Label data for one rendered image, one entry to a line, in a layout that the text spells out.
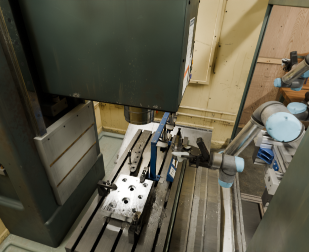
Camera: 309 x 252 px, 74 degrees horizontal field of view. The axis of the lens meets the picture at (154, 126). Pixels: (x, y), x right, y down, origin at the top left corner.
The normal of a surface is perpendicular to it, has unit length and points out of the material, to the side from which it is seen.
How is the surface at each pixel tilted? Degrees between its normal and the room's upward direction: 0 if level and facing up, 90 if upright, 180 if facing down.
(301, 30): 90
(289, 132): 85
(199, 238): 8
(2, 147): 90
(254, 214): 0
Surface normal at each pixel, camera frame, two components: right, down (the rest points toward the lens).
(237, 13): -0.26, 0.51
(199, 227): -0.01, -0.77
